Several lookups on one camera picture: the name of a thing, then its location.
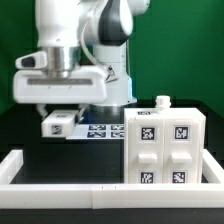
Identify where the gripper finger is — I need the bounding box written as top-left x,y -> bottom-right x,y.
36,104 -> 48,119
75,104 -> 88,124

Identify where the white cabinet top block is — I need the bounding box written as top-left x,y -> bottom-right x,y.
41,110 -> 78,137

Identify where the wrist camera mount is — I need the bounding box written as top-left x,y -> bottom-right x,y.
15,51 -> 47,70

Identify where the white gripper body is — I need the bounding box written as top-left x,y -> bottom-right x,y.
13,66 -> 107,104

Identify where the white cabinet door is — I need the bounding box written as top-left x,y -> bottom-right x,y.
163,119 -> 204,184
128,119 -> 164,184

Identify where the white U-shaped fence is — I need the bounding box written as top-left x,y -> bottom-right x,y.
0,150 -> 224,209

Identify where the white marker sheet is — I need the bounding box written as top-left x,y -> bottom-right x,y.
67,124 -> 124,140

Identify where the white cabinet box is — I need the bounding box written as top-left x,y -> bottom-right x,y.
124,96 -> 206,185

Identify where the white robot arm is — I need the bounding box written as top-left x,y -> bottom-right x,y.
13,0 -> 150,117

